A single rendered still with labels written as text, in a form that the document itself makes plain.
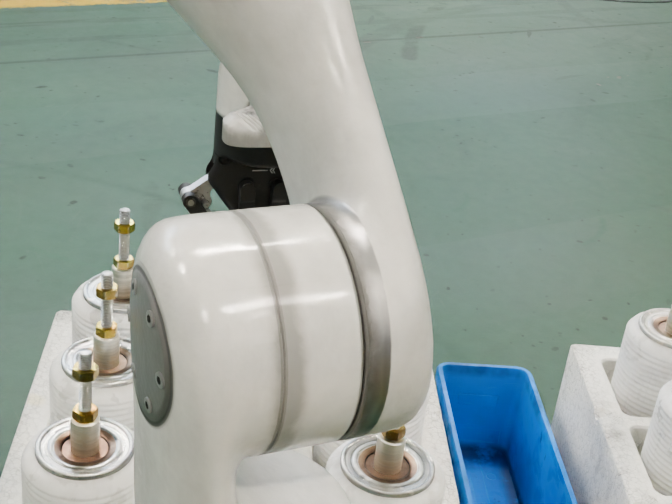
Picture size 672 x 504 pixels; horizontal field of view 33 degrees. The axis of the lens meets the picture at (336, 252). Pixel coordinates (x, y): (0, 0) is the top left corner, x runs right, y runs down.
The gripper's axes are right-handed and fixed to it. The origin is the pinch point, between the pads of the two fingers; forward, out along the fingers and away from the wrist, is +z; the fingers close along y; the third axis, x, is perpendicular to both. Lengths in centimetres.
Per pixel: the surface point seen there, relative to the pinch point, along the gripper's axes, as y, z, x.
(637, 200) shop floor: -91, 35, -79
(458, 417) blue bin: -30.3, 30.3, -16.2
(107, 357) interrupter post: 11.5, 9.0, -2.0
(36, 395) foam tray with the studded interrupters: 17.1, 17.3, -8.9
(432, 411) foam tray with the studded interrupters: -19.3, 17.3, -1.2
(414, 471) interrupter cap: -10.4, 10.1, 15.3
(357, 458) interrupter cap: -6.4, 10.0, 13.1
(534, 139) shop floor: -84, 35, -107
